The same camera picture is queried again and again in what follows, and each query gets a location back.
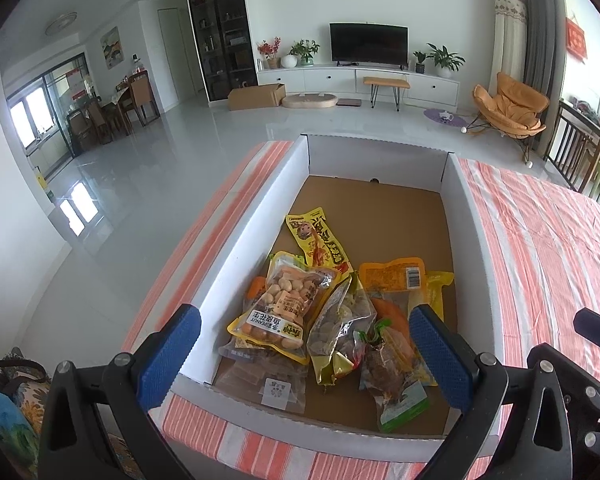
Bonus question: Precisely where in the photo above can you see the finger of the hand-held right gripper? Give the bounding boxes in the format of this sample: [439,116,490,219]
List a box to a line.
[574,307,600,345]
[560,365,600,480]

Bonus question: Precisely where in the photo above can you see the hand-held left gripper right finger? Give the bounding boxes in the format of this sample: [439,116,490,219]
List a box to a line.
[408,303,576,480]

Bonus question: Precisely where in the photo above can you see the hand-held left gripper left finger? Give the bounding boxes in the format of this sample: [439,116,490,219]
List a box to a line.
[36,303,203,480]

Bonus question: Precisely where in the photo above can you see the green label snack packet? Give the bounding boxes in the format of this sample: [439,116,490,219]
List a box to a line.
[357,317,431,433]

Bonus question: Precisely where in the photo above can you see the clear brown snack packet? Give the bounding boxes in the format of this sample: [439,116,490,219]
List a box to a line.
[217,340,308,416]

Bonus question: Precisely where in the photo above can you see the orange bread packet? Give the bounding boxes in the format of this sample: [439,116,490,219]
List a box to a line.
[357,257,428,351]

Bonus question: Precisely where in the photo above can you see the clear gold chestnut packet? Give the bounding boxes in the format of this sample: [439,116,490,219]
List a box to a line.
[306,272,378,386]

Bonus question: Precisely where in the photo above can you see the small orange snack packet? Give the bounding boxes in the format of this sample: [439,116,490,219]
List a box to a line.
[245,276,268,311]

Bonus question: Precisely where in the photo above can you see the yellow peanut packet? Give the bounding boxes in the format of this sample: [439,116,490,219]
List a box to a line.
[226,251,351,366]

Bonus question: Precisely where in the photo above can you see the yellow red snack packet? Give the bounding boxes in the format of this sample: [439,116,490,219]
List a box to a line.
[285,207,355,281]

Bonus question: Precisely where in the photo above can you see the white cardboard box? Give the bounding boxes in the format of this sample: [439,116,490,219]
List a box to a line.
[167,133,507,458]

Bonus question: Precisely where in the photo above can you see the orange striped table cloth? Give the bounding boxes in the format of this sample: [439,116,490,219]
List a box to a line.
[120,140,600,480]

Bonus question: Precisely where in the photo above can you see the green plastic stool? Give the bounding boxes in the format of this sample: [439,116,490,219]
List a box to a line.
[582,160,600,201]

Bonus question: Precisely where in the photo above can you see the floral cushion cover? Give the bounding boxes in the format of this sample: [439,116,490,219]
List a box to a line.
[0,355,51,476]

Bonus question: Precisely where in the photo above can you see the wooden slatted furniture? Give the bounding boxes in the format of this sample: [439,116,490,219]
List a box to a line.
[545,100,600,196]

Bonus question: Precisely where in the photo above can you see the orange lounge chair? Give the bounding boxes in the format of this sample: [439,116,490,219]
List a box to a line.
[467,71,551,163]

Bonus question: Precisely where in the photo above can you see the purple floor mat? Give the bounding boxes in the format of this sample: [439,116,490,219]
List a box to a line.
[423,107,468,127]

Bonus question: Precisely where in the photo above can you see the brown cardboard box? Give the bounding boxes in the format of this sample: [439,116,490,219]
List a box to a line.
[227,83,287,111]

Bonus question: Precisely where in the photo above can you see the wooden stool with metal legs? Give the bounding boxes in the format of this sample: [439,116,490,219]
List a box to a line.
[362,76,411,111]

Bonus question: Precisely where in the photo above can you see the glass sliding door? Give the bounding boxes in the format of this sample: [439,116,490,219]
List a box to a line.
[2,52,98,181]

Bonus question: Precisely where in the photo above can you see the beige round pet bed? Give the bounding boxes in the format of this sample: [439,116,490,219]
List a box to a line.
[281,92,339,109]

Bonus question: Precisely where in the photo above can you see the large plant in white pot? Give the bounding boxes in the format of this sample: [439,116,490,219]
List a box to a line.
[426,43,466,79]

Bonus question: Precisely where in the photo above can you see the standing air conditioner with cover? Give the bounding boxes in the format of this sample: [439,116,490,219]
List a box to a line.
[494,0,528,96]

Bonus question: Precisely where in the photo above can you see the white television cabinet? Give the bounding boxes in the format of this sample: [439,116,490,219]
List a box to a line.
[256,62,461,108]

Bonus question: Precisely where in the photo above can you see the white door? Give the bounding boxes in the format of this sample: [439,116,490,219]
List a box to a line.
[158,7,188,106]

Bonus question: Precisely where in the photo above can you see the grey curtain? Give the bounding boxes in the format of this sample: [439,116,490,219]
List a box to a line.
[507,0,568,106]

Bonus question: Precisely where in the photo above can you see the black television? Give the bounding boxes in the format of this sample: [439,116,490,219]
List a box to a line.
[329,22,409,67]

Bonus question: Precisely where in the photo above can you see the red flowers in vase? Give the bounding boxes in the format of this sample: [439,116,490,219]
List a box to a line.
[256,37,283,70]

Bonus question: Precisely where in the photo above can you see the black display cabinet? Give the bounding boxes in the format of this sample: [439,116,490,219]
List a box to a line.
[183,0,258,102]

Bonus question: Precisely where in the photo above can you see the green plant in glass vase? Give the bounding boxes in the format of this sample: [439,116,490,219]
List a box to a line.
[289,40,321,67]

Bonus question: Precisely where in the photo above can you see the round ceiling lamp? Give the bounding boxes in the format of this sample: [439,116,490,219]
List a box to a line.
[45,11,78,36]

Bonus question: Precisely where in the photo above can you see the red wall hanging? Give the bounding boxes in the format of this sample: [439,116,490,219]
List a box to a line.
[566,19,587,63]

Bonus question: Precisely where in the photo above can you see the framed wall picture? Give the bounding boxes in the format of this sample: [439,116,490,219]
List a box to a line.
[101,26,121,70]

